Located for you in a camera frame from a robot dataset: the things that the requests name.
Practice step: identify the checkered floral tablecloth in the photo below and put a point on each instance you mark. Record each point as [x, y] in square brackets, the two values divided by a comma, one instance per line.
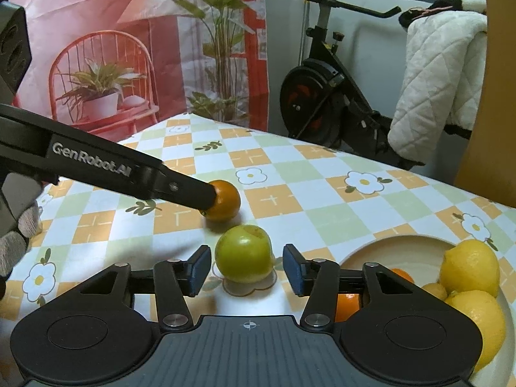
[302, 177]

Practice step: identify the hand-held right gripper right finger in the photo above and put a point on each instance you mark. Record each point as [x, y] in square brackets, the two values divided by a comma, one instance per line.
[292, 270]

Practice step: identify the black exercise bike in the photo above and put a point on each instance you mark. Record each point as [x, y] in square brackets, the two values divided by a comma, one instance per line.
[314, 96]

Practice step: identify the beige round plate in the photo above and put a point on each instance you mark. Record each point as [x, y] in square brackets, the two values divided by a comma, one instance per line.
[403, 250]

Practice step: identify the brown longan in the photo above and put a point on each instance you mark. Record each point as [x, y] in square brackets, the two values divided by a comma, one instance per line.
[435, 291]

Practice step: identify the white quilted blanket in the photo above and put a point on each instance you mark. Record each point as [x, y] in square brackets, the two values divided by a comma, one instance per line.
[435, 88]

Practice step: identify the yellow-green apple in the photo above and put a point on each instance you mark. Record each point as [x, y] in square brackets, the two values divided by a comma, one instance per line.
[242, 256]

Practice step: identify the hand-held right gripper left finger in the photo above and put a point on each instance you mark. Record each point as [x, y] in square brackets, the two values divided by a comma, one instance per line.
[199, 268]

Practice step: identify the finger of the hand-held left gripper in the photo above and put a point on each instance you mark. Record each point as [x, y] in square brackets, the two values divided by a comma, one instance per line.
[100, 157]

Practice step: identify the person's left hand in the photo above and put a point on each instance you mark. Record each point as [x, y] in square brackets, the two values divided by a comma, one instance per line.
[14, 250]

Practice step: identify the wooden panel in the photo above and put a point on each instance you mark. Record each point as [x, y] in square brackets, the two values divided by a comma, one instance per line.
[500, 109]

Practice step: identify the red printed backdrop cloth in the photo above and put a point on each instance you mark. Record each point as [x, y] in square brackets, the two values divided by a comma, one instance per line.
[100, 8]

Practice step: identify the orange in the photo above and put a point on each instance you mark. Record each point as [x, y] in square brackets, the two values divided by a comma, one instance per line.
[225, 203]
[347, 306]
[403, 276]

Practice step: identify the yellow lemon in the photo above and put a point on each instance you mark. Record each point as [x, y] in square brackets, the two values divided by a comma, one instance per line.
[483, 326]
[469, 268]

